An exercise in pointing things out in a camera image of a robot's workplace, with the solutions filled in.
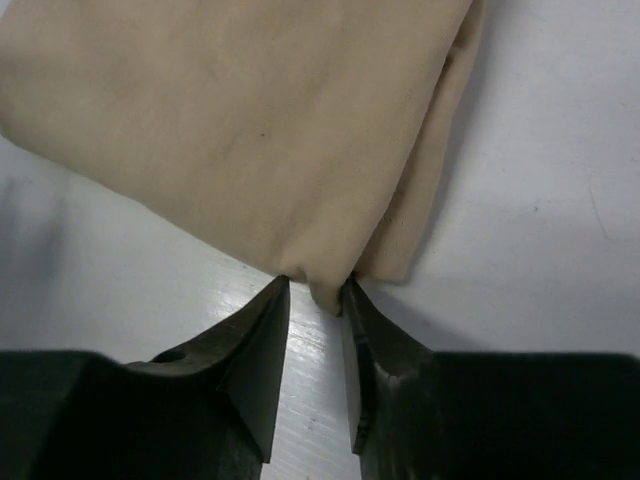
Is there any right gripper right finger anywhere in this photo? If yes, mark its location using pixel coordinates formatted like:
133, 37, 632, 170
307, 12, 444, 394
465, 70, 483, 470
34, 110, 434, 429
342, 280, 639, 479

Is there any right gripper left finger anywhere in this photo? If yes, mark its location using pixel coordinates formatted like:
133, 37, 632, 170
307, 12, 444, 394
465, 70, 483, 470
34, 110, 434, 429
1, 277, 290, 479

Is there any beige t shirt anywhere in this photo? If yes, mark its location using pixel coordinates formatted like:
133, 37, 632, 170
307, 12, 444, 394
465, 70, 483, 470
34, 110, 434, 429
1, 0, 486, 313

